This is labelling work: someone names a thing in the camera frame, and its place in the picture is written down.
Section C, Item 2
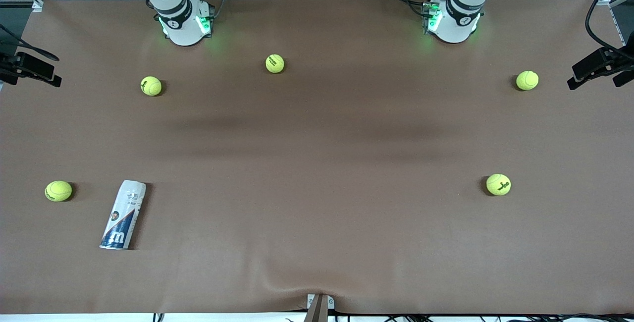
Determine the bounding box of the white blue tennis ball can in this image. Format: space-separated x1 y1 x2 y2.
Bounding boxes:
99 179 147 250

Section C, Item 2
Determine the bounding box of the brown table cover mat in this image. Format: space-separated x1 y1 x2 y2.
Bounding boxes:
0 0 634 315

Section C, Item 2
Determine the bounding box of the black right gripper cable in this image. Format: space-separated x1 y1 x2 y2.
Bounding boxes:
0 24 60 62

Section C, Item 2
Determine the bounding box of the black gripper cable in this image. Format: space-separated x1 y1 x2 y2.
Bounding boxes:
585 0 634 51
0 24 60 62

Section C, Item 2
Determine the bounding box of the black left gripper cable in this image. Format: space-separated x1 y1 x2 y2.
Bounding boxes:
585 0 634 51

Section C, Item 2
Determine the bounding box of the grey metal mount bracket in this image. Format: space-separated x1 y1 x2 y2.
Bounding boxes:
306 293 335 322

